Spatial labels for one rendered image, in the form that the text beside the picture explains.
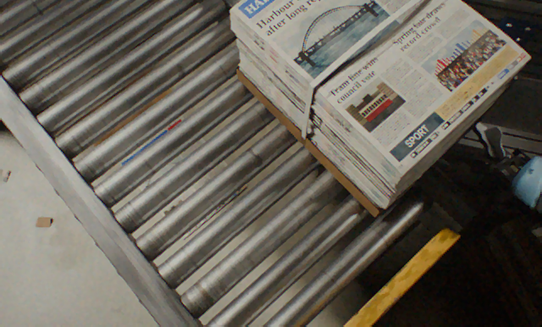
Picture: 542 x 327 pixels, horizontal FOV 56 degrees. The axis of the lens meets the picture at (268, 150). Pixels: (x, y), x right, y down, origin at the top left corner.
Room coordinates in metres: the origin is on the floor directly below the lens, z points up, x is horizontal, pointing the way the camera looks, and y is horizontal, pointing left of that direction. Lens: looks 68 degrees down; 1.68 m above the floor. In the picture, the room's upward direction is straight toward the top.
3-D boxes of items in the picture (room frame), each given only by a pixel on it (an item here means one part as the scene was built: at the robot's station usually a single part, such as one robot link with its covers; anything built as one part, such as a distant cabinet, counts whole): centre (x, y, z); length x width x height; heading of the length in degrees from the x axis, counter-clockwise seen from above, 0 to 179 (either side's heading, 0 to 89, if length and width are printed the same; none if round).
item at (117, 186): (0.42, 0.14, 0.77); 0.47 x 0.05 x 0.05; 132
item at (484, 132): (0.39, -0.42, 0.81); 0.09 x 0.03 x 0.06; 15
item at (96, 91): (0.57, 0.27, 0.77); 0.47 x 0.05 x 0.05; 132
